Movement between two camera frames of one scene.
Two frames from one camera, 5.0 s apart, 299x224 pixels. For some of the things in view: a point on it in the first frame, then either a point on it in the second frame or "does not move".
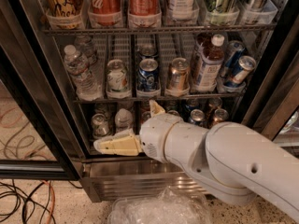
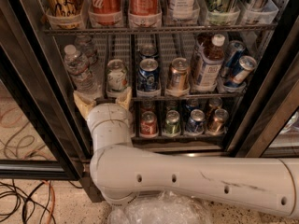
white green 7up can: (117, 79) does not move
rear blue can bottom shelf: (191, 105) does not move
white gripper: (154, 135) to (107, 115)
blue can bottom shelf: (197, 117) does not move
